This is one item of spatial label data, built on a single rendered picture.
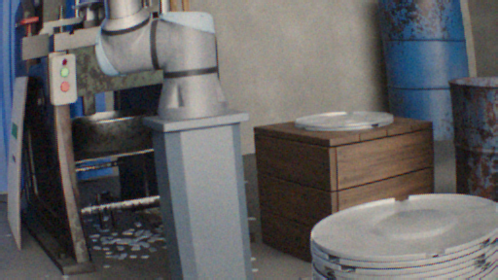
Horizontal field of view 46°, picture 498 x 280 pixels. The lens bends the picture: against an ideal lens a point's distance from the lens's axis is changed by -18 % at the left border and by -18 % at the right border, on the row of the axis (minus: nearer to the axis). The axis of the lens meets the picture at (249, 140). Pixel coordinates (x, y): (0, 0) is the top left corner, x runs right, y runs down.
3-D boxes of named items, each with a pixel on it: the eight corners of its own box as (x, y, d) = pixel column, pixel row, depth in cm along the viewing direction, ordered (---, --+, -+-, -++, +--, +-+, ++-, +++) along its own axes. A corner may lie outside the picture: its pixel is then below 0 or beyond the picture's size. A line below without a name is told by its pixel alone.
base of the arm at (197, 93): (239, 113, 145) (235, 64, 143) (168, 122, 139) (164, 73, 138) (214, 108, 159) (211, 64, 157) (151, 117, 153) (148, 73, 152)
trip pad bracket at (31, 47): (52, 94, 178) (50, 28, 175) (23, 99, 173) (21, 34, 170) (48, 94, 183) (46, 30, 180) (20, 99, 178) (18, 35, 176)
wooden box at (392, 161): (433, 235, 188) (433, 121, 183) (333, 271, 172) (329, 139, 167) (362, 217, 224) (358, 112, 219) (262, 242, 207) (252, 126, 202)
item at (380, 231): (478, 191, 98) (478, 186, 98) (529, 237, 70) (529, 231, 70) (309, 212, 100) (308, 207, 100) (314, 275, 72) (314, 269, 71)
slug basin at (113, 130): (176, 143, 210) (173, 110, 208) (78, 159, 193) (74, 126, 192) (137, 135, 239) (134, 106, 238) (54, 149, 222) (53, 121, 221)
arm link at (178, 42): (214, 67, 141) (210, 5, 139) (151, 74, 142) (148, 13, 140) (220, 64, 153) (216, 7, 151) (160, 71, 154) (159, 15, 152)
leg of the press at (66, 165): (97, 272, 183) (71, -35, 170) (64, 276, 177) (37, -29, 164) (38, 212, 262) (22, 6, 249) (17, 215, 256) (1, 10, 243)
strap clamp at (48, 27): (83, 30, 204) (83, 1, 202) (39, 38, 196) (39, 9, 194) (78, 32, 209) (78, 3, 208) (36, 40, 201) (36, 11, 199)
